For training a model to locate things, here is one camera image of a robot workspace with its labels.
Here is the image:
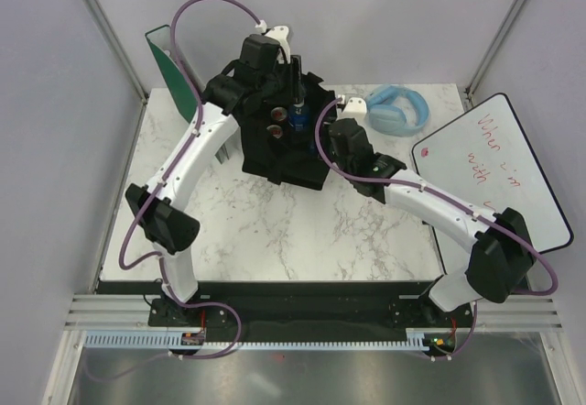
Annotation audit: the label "aluminium frame post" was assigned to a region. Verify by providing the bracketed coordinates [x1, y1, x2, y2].
[459, 0, 530, 108]
[63, 0, 150, 102]

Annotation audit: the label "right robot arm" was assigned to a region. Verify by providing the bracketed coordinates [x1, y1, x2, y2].
[322, 118, 536, 326]

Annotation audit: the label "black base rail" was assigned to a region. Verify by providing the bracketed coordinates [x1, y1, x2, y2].
[97, 281, 473, 342]

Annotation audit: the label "purple cable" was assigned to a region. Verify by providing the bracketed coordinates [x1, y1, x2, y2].
[316, 97, 560, 363]
[84, 0, 269, 383]

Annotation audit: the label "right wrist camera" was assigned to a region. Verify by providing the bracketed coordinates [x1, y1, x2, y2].
[337, 94, 367, 115]

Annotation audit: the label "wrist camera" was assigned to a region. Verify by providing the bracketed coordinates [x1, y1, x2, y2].
[337, 94, 367, 115]
[255, 20, 291, 63]

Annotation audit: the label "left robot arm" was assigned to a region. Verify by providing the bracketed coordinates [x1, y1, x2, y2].
[118, 26, 300, 325]

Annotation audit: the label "right aluminium frame post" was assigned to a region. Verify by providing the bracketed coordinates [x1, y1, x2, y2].
[459, 0, 530, 108]

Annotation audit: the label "green file holder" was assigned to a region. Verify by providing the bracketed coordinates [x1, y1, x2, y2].
[145, 24, 234, 163]

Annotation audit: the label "Red Bull can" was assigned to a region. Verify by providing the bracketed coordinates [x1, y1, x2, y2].
[266, 125, 285, 140]
[270, 106, 288, 124]

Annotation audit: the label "left aluminium frame post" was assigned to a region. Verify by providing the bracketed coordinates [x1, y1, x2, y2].
[63, 0, 150, 102]

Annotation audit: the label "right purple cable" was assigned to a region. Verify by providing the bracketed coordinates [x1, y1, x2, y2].
[316, 97, 560, 363]

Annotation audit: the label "blue label water bottle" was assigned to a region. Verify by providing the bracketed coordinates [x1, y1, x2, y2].
[309, 134, 320, 159]

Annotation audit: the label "black canvas bag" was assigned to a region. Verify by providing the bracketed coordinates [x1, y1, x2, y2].
[240, 72, 335, 191]

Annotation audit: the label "white cable duct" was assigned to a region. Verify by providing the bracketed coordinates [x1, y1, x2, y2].
[83, 330, 456, 351]

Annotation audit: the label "whiteboard with red writing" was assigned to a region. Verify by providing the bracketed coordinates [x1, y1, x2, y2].
[411, 93, 574, 253]

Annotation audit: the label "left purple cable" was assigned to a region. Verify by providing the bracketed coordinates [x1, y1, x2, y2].
[84, 0, 269, 383]

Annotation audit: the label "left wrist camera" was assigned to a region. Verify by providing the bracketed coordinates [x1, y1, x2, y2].
[255, 20, 291, 63]

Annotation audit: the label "light blue headphones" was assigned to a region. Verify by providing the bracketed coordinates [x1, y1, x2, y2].
[364, 84, 430, 137]

